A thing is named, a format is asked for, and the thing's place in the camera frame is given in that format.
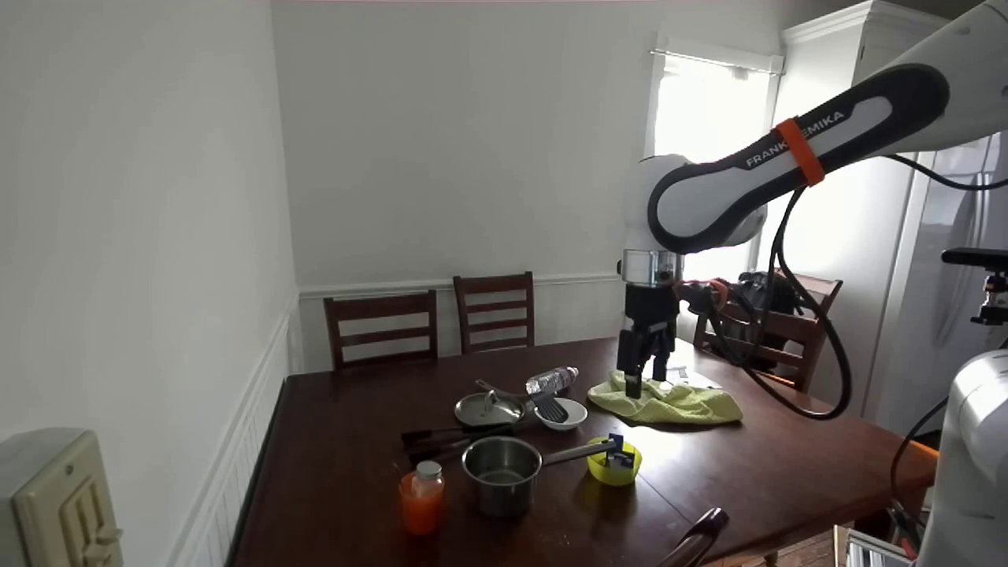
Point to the dark wooden dining chair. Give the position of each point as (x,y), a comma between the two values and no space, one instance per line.
(491,286)
(379,314)

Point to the clear plastic water bottle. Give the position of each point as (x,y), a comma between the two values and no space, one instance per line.
(549,380)

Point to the orange bottle with white cap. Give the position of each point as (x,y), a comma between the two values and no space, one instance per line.
(420,506)

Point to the white shallow bowl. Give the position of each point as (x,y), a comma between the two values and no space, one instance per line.
(575,413)

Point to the brown wooden chair with bag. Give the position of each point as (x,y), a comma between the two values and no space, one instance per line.
(790,335)

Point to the green checked towel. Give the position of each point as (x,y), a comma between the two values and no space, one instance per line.
(678,406)

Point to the beige wall switch plate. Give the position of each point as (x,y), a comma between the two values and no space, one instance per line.
(57,510)

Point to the blue toy item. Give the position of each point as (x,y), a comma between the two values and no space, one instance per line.
(617,449)

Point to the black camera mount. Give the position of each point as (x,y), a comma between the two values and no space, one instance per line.
(980,256)

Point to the wooden chair with rounded back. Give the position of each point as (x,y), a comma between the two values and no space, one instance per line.
(698,534)

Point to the yellow-green small bowl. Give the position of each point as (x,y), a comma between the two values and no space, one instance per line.
(611,471)

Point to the white upper cabinet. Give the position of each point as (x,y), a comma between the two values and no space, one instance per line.
(830,57)

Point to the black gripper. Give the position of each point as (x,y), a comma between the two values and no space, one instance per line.
(651,316)

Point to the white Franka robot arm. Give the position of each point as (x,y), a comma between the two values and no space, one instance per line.
(736,179)

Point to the black bag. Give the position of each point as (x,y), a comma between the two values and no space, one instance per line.
(763,291)

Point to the white framed panel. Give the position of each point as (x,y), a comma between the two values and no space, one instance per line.
(867,549)

